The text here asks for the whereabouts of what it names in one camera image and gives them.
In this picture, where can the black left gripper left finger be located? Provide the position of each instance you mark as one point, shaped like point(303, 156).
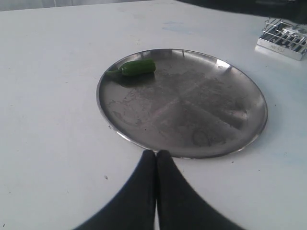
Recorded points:
point(133, 207)

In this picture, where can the green jalapeno pepper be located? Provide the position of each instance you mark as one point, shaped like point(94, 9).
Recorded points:
point(134, 68)

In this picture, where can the round stainless steel plate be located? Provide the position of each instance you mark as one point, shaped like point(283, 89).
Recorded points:
point(194, 105)

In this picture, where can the chrome wire utensil holder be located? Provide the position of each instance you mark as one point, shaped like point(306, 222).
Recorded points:
point(284, 37)

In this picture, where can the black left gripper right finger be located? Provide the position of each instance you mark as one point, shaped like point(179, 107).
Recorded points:
point(179, 206)

